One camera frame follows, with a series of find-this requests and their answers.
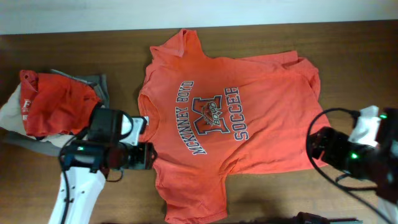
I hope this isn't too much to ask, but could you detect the beige folded shirt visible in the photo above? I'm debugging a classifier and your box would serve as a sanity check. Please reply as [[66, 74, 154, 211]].
[[0, 83, 94, 149]]

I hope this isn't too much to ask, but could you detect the orange soccer t-shirt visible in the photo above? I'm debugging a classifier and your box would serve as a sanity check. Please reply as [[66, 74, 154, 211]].
[[138, 29, 322, 223]]

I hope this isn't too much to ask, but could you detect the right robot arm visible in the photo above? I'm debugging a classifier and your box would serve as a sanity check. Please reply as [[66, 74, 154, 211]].
[[305, 106, 397, 223]]

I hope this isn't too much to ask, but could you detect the grey folded shirt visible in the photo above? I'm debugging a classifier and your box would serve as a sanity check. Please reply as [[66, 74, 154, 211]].
[[1, 69, 110, 156]]

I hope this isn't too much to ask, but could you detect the red folded shirt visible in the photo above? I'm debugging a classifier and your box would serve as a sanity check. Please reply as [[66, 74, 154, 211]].
[[19, 70, 101, 138]]

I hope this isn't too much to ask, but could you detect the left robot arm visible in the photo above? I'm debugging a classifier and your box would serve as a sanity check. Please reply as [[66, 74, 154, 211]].
[[49, 108, 157, 224]]

